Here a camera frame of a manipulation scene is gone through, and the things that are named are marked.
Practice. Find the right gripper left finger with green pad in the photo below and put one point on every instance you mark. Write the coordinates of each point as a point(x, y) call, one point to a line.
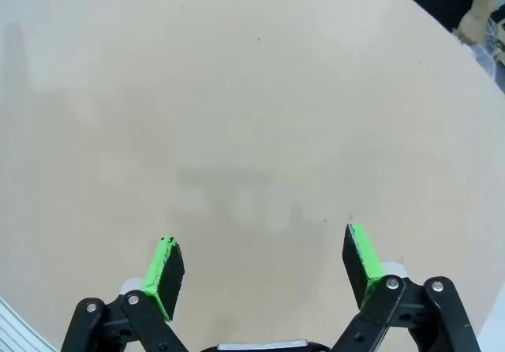
point(165, 273)

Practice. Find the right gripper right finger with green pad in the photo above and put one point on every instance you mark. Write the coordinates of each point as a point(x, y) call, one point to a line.
point(361, 265)

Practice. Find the person's left hand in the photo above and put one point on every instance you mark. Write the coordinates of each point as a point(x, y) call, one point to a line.
point(473, 26)

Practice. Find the white ribbed panel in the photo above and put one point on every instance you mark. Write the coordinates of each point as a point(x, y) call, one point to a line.
point(19, 328)

